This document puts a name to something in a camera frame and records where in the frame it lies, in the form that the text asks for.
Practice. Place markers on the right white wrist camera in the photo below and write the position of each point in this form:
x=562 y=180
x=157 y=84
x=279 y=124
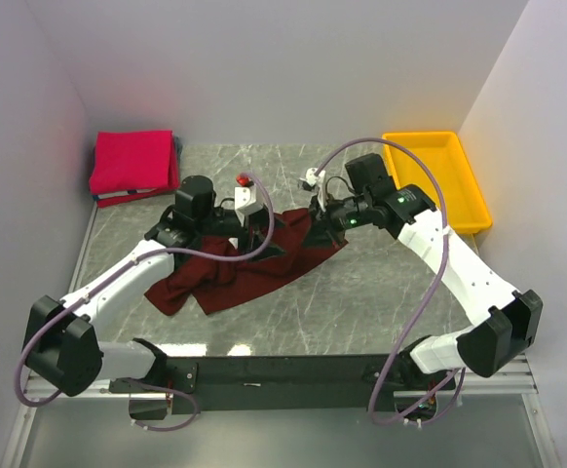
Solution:
x=314 y=181

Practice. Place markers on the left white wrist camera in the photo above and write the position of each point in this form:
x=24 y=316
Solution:
x=247 y=200

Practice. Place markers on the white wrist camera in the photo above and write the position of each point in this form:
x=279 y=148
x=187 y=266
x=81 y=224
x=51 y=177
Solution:
x=314 y=181
x=247 y=200

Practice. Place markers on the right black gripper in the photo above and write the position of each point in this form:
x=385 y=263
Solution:
x=318 y=236

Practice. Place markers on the black base beam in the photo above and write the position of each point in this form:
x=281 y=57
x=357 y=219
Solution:
x=291 y=383

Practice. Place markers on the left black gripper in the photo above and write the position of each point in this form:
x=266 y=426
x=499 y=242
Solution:
x=244 y=237

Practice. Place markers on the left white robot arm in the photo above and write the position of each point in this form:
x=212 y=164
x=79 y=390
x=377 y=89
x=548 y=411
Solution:
x=60 y=341

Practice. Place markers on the dark red t-shirt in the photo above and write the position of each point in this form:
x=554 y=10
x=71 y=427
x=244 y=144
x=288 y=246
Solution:
x=218 y=286

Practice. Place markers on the aluminium rail frame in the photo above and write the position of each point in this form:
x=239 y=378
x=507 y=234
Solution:
x=498 y=424

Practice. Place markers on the folded red striped t-shirt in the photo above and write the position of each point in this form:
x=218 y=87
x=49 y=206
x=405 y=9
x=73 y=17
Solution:
x=118 y=197

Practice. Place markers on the yellow plastic tray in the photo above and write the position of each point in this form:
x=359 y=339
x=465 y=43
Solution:
x=443 y=154

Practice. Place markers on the folded pink t-shirt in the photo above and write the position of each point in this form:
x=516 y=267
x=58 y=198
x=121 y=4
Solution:
x=140 y=143

